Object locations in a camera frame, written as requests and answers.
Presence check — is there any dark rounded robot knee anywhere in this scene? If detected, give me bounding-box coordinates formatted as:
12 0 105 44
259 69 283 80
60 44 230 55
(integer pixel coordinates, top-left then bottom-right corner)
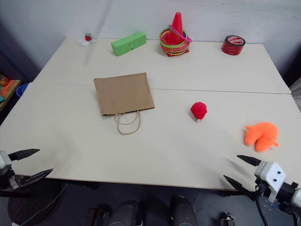
169 195 198 226
107 199 143 226

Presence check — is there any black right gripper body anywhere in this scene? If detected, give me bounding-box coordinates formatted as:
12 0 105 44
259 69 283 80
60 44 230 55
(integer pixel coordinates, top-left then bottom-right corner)
253 178 271 201

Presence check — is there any brown paper bag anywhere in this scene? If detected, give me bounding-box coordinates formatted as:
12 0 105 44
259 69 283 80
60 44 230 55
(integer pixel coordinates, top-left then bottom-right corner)
93 72 156 136

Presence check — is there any metal bracket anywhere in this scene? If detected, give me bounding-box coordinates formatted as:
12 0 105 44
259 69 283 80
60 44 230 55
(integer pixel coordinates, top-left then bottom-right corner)
220 211 238 226

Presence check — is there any small red plush ball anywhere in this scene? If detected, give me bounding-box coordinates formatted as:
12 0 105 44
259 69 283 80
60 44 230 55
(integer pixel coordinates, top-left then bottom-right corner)
190 101 208 123

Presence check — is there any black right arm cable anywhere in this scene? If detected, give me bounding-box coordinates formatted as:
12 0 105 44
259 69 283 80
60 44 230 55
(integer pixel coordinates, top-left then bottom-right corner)
255 195 270 226

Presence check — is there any stack of coloured rings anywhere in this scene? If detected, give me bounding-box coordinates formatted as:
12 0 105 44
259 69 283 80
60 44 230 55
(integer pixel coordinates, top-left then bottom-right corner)
158 26 191 57

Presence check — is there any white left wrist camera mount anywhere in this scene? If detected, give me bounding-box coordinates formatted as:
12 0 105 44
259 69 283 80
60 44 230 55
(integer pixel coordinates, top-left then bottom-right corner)
0 150 13 177

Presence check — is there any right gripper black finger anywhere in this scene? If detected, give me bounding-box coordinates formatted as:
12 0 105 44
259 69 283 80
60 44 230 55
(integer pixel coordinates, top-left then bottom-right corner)
223 174 256 193
237 154 262 167

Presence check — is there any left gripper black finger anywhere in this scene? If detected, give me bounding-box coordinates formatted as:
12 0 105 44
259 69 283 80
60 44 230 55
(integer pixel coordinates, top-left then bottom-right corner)
8 148 40 161
14 168 54 189

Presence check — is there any green rectangular block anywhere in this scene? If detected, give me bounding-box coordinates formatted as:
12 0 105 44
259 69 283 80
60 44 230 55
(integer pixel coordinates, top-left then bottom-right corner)
111 31 147 57

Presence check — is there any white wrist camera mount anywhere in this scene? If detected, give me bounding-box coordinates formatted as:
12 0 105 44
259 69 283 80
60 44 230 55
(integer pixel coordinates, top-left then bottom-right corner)
0 150 13 177
254 161 287 203

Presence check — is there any red tape roll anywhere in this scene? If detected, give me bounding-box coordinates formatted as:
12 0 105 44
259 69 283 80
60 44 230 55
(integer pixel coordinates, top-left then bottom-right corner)
221 35 246 57

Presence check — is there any black round base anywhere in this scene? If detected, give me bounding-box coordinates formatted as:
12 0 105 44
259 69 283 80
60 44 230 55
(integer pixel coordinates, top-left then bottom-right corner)
8 181 68 226

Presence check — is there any pink plastic ring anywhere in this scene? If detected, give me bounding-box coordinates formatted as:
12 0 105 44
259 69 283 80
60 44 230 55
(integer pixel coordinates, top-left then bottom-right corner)
169 24 193 43

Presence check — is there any blue plastic bucket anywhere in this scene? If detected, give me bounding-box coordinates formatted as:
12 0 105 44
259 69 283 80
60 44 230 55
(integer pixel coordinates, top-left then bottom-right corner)
16 83 30 98

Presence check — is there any wooden side table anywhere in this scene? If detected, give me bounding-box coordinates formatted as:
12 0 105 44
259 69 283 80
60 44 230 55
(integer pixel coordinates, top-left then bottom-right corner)
0 79 22 112

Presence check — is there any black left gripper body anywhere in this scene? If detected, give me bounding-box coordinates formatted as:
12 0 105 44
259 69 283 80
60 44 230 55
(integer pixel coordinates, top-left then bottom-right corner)
0 168 19 192

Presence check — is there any orange plastic tool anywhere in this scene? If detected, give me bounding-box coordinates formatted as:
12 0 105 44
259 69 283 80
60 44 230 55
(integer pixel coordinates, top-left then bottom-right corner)
0 79 16 97

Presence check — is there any grey textured cushion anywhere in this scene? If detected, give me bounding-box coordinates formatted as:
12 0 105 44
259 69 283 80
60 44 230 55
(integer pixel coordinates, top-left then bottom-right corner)
289 77 301 120

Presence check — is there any orange plush toy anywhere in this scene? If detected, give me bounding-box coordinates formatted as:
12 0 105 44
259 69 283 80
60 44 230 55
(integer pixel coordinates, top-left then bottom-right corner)
244 121 280 153

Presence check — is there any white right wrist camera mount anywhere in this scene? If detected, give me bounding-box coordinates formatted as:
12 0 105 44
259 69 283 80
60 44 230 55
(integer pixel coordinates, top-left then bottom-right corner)
254 161 287 203

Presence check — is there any red plastic cone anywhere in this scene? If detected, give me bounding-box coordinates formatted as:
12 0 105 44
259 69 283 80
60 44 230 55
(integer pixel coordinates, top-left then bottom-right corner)
166 12 188 45

